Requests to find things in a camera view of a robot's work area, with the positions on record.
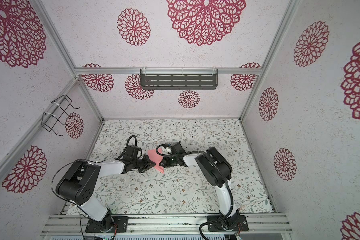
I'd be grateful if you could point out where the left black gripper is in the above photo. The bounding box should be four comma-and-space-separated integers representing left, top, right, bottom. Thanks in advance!
132, 154, 156, 174

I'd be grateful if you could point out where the pink square paper sheet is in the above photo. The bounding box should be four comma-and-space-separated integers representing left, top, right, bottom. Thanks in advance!
147, 150, 165, 174

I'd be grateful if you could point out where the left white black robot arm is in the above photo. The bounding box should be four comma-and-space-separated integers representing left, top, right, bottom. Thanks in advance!
55, 155, 156, 222

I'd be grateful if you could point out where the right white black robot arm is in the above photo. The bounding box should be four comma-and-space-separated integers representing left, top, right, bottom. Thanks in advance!
155, 145, 240, 222

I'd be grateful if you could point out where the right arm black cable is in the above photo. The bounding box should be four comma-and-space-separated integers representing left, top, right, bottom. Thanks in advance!
155, 143, 235, 240

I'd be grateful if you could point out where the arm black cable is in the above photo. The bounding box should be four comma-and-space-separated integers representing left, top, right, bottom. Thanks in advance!
155, 143, 235, 240
119, 134, 138, 160

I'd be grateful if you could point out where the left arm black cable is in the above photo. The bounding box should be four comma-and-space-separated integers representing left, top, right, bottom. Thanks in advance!
119, 134, 138, 160

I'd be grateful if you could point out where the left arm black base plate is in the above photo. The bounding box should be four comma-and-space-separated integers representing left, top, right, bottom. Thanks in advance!
85, 216, 129, 233

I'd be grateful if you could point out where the dark grey slotted wall shelf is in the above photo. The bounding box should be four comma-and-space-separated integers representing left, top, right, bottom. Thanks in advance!
140, 69, 218, 90

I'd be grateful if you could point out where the aluminium front rail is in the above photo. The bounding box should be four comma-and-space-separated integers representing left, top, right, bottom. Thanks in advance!
40, 213, 293, 237

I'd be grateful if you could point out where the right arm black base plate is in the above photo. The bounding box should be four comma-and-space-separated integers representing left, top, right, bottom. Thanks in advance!
207, 215, 249, 232

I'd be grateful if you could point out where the black wire wall rack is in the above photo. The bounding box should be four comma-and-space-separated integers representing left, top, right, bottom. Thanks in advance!
41, 94, 80, 137

